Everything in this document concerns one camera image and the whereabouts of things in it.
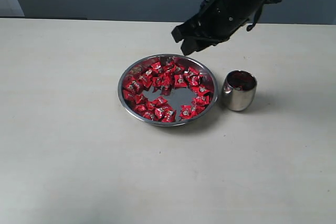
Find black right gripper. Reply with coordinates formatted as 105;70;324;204
171;0;283;56

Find red candy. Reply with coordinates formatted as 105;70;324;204
133;104;147;115
184;67;200;79
150;61;164;74
174;74;188;89
154;106;171;121
191;85;211;97
229;72;255;91
192;95;210;106
180;105;193;120
122;90;136;102

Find round stainless steel plate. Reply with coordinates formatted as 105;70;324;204
118;54;218;127

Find stainless steel cup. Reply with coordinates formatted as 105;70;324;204
221;70;257;112

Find black cable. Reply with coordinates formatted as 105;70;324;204
246;0;300;32

